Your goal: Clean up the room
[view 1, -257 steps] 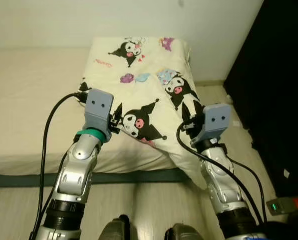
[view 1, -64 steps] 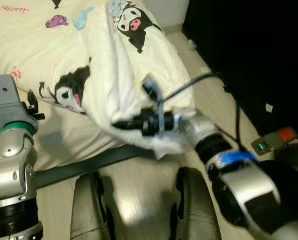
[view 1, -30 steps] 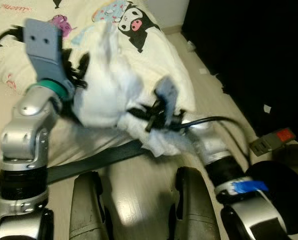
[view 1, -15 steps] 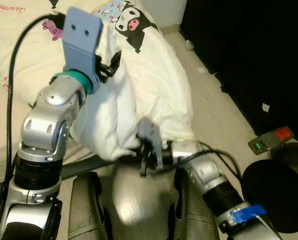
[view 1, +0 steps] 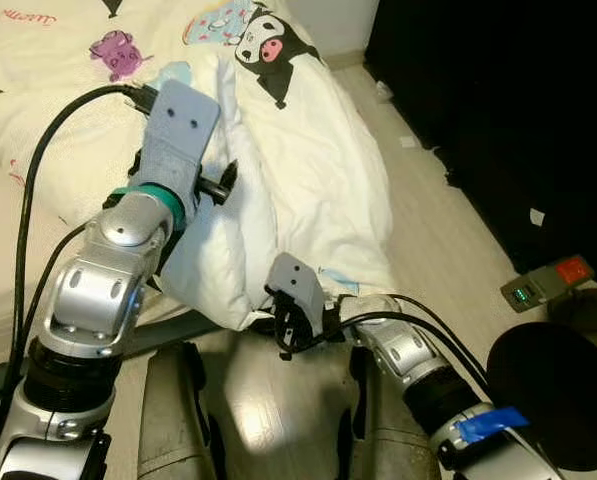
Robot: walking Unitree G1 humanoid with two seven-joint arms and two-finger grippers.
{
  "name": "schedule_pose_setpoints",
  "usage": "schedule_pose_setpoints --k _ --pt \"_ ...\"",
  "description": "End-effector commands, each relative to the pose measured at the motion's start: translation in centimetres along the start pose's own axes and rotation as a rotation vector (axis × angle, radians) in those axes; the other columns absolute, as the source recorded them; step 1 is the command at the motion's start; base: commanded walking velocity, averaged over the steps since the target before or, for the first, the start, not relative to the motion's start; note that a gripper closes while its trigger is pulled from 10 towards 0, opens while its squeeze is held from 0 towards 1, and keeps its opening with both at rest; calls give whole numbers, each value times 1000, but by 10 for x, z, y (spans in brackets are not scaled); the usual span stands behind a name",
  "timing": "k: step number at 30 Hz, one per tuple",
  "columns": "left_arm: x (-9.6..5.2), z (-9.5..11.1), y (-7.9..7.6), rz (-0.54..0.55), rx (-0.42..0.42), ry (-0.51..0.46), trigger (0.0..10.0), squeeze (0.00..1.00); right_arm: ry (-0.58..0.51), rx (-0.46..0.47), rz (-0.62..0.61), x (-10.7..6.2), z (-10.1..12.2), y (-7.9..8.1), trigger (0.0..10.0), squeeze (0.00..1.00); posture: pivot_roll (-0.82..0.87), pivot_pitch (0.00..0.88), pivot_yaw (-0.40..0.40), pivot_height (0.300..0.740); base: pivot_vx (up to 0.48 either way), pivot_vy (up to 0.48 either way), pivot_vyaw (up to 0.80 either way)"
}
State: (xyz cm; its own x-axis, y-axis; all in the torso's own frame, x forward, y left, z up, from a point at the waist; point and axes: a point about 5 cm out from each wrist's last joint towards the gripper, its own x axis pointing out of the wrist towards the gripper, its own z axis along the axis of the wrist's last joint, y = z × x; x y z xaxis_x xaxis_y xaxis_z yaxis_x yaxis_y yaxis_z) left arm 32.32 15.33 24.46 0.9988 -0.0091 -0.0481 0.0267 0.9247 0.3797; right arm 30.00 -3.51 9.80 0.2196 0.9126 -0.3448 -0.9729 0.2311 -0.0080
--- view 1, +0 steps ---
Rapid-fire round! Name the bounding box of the grey robot left leg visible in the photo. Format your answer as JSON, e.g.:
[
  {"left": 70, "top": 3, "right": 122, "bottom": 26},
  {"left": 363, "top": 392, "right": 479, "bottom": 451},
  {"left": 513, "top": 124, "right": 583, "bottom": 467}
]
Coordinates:
[{"left": 138, "top": 340, "right": 224, "bottom": 480}]

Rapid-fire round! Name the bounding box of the dark grey bed frame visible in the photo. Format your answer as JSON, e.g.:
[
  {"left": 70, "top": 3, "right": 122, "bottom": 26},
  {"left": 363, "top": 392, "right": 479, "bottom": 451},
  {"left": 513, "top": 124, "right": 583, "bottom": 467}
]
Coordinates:
[{"left": 0, "top": 310, "right": 279, "bottom": 406}]

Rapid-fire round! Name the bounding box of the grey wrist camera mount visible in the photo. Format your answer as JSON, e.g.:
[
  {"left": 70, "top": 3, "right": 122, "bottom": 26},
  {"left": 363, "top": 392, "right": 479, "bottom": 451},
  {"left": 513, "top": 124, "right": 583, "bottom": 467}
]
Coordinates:
[
  {"left": 128, "top": 80, "right": 222, "bottom": 206},
  {"left": 266, "top": 253, "right": 327, "bottom": 336}
]

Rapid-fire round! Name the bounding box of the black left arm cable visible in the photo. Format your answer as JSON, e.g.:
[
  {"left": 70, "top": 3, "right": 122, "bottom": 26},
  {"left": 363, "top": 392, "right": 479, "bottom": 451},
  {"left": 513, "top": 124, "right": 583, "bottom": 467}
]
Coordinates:
[{"left": 0, "top": 83, "right": 159, "bottom": 446}]

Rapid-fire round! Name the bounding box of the grey device with green light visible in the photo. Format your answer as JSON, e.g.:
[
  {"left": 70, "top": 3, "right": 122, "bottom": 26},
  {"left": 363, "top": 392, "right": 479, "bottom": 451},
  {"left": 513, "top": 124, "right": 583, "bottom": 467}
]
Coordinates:
[{"left": 500, "top": 255, "right": 596, "bottom": 313}]

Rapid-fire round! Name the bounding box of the dark cabinet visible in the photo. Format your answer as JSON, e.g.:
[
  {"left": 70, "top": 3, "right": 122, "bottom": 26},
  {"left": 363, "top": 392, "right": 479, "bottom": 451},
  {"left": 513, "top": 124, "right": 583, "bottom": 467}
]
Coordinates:
[{"left": 363, "top": 0, "right": 597, "bottom": 291}]

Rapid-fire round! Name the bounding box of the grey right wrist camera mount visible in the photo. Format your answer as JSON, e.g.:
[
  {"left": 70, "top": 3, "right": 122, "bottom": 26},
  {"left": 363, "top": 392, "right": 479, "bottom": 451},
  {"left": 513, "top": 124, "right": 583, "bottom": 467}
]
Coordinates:
[{"left": 266, "top": 253, "right": 327, "bottom": 336}]

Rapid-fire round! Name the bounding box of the black round object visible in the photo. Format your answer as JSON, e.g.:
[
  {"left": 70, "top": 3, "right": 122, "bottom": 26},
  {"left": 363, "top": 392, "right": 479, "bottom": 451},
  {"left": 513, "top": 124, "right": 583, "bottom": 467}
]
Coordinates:
[{"left": 486, "top": 322, "right": 597, "bottom": 473}]

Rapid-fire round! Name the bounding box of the cream Kuromi print blanket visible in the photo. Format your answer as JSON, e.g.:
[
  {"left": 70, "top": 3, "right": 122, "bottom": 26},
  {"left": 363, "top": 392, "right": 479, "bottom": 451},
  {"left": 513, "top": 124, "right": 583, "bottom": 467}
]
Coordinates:
[{"left": 0, "top": 0, "right": 397, "bottom": 331}]

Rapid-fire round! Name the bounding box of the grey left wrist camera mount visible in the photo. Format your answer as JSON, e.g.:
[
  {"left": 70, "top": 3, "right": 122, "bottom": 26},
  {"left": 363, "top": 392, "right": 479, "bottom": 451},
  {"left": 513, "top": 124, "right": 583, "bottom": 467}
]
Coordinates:
[{"left": 128, "top": 80, "right": 222, "bottom": 206}]

